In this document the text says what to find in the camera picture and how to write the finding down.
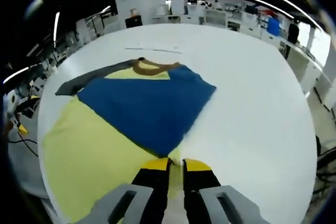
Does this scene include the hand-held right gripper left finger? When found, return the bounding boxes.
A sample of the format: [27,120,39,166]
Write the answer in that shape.
[88,157,171,224]

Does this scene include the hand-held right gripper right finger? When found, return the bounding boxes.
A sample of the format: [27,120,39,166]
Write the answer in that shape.
[182,158,269,224]

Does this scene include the yellow blue grey garment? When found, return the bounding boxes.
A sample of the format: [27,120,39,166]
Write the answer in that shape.
[41,57,217,223]

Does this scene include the black equipment stand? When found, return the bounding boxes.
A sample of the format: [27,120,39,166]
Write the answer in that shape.
[314,134,336,198]

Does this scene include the black cabinet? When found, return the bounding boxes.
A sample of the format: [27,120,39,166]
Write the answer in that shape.
[125,15,143,28]

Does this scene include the white office desk row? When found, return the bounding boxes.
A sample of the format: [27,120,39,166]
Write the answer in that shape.
[259,34,330,104]

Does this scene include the blue box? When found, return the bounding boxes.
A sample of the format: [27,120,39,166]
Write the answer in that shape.
[267,16,280,35]

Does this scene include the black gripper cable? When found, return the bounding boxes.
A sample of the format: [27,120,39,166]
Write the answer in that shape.
[7,129,39,157]

